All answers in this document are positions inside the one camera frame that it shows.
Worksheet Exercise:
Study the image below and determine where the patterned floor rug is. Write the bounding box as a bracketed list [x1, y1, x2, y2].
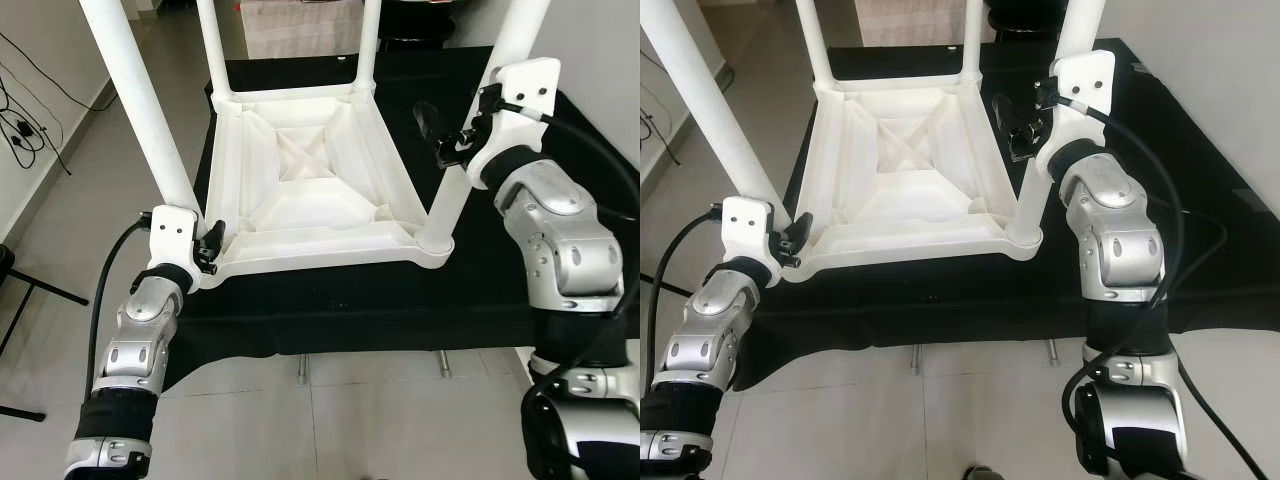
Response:
[858, 0, 993, 47]
[240, 0, 386, 59]

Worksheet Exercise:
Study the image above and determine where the black wall power cable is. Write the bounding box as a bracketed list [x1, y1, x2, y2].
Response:
[640, 80, 683, 169]
[0, 30, 116, 179]

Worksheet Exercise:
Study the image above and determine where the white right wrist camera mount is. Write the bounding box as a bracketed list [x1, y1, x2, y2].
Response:
[465, 57, 563, 188]
[1035, 50, 1117, 179]

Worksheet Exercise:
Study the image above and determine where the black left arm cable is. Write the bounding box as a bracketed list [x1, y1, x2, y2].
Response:
[87, 215, 153, 393]
[645, 204, 725, 386]

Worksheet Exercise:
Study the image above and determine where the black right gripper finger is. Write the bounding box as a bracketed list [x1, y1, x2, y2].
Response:
[413, 102, 453, 167]
[993, 94, 1031, 161]

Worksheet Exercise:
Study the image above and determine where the black folding chair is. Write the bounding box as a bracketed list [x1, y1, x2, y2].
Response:
[0, 242, 91, 423]

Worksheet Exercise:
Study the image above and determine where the white plastic table top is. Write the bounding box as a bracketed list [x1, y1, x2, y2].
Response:
[195, 80, 456, 291]
[778, 72, 1047, 285]

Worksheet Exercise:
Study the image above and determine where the black floor mat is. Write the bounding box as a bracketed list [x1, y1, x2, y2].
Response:
[160, 45, 641, 393]
[728, 38, 1280, 393]

